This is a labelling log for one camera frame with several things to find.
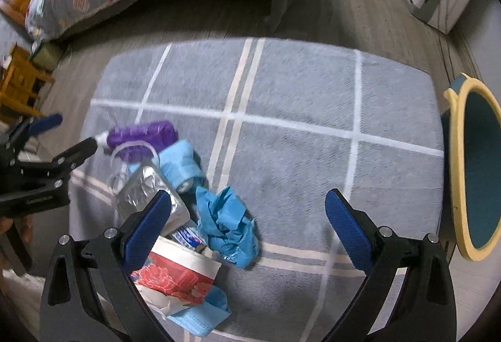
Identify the clear plastic bag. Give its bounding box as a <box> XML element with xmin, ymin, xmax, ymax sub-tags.
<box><xmin>110</xmin><ymin>144</ymin><xmax>161</xmax><ymax>194</ymax></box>

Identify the wooden stool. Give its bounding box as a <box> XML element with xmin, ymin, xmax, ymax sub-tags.
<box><xmin>0</xmin><ymin>44</ymin><xmax>55</xmax><ymax>123</ymax></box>

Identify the person's left hand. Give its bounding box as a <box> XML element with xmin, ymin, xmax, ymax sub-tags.
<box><xmin>0</xmin><ymin>217</ymin><xmax>35</xmax><ymax>246</ymax></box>

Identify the blue face mask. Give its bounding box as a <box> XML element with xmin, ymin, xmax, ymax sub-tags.
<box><xmin>168</xmin><ymin>285</ymin><xmax>232</xmax><ymax>337</ymax></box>

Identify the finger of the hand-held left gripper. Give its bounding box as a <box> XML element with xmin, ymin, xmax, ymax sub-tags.
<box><xmin>15</xmin><ymin>137</ymin><xmax>99</xmax><ymax>179</ymax></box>
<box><xmin>0</xmin><ymin>113</ymin><xmax>64</xmax><ymax>163</ymax></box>

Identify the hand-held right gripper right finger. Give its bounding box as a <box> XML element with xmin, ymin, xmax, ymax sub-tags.
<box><xmin>325</xmin><ymin>188</ymin><xmax>458</xmax><ymax>342</ymax></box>

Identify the teal trash bin yellow rim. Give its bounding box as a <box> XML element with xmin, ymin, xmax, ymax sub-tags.
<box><xmin>438</xmin><ymin>72</ymin><xmax>501</xmax><ymax>262</ymax></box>

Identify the grey plaid mat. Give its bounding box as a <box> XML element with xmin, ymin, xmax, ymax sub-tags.
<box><xmin>68</xmin><ymin>37</ymin><xmax>447</xmax><ymax>342</ymax></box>

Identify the silver foil packet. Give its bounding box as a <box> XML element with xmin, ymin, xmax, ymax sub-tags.
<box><xmin>115</xmin><ymin>165</ymin><xmax>191</xmax><ymax>227</ymax></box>

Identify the green storage box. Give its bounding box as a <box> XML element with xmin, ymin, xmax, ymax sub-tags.
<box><xmin>30</xmin><ymin>41</ymin><xmax>64</xmax><ymax>72</ymax></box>

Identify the blue white wrapper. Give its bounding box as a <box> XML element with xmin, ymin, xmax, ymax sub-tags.
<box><xmin>172</xmin><ymin>222</ymin><xmax>214</xmax><ymax>252</ymax></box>

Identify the white fluffy rug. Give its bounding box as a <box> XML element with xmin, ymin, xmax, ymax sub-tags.
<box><xmin>0</xmin><ymin>267</ymin><xmax>51</xmax><ymax>342</ymax></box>

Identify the red floral tissue pack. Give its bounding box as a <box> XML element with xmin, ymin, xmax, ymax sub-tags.
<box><xmin>131</xmin><ymin>234</ymin><xmax>223</xmax><ymax>317</ymax></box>

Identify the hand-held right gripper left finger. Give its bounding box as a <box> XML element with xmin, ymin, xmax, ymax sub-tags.
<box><xmin>39</xmin><ymin>189</ymin><xmax>175</xmax><ymax>342</ymax></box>

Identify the light blue mask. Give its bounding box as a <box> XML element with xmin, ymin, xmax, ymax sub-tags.
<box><xmin>160</xmin><ymin>140</ymin><xmax>205</xmax><ymax>194</ymax></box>

